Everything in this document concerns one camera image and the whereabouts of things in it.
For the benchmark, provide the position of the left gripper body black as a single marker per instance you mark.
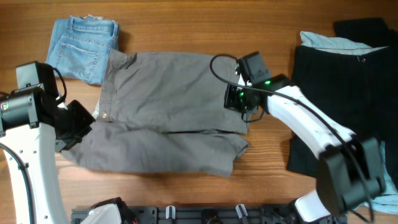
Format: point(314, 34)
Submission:
point(75, 124)

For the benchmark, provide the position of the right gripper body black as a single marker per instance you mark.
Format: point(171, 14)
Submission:
point(239, 98)

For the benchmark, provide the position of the grey cotton shorts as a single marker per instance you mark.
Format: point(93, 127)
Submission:
point(164, 112)

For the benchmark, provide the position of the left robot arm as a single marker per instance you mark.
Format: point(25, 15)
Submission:
point(35, 125)

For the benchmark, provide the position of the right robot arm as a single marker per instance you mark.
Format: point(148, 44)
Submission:
point(349, 167)

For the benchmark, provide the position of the folded blue denim jeans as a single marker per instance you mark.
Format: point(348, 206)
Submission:
point(80, 46)

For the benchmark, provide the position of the black garment under pile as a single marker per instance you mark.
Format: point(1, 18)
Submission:
point(357, 91)

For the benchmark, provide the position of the black garment at corner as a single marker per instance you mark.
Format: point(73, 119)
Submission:
point(372, 31)

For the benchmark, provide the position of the light blue garment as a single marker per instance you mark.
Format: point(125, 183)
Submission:
point(387, 202)

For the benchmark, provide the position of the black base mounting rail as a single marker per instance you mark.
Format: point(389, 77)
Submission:
point(265, 214)

